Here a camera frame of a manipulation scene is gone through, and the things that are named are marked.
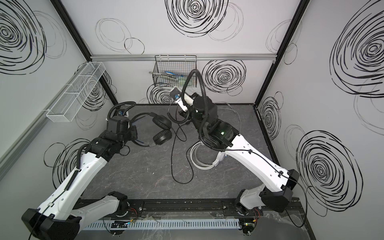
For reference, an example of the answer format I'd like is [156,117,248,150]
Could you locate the aluminium wall rail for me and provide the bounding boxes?
[91,53,277,62]
[1,62,90,181]

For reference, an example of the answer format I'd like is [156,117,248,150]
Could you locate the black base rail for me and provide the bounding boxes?
[71,197,307,220]

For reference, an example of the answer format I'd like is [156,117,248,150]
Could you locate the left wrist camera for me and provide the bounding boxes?
[115,109,129,118]

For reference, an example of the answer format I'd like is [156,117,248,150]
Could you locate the aluminium wall rail left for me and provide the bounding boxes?
[1,62,90,181]

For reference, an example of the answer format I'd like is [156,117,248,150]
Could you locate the white headphone cable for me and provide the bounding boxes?
[214,101,242,142]

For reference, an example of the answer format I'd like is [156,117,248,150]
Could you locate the items in wire basket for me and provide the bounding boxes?
[151,71,187,87]

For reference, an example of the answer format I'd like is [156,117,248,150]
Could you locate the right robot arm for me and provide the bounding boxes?
[180,69,300,215]

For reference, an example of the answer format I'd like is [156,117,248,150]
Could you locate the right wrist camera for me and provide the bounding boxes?
[170,87,194,112]

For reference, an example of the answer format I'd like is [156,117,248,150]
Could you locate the white slotted cable duct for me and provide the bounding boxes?
[84,219,241,231]

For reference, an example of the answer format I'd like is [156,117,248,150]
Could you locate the black headset cable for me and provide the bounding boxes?
[166,101,195,185]

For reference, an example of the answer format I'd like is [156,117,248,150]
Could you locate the white mesh wall tray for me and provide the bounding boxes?
[46,62,106,123]

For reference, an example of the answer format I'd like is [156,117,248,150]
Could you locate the aluminium wall rail back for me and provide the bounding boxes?
[91,53,277,62]

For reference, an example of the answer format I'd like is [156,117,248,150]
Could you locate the white headphones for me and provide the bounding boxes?
[190,142,227,170]

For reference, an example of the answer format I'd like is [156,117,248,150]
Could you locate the black corner frame post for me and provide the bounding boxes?
[50,0,119,105]

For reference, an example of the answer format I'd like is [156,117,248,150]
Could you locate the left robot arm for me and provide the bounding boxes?
[22,101,137,240]

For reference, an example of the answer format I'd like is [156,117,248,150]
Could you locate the black wire basket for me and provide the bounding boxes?
[151,55,197,87]

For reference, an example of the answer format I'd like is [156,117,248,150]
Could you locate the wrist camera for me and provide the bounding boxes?
[170,87,194,112]
[115,109,129,118]

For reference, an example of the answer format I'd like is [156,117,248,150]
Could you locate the right black corner post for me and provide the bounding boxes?
[254,0,311,106]

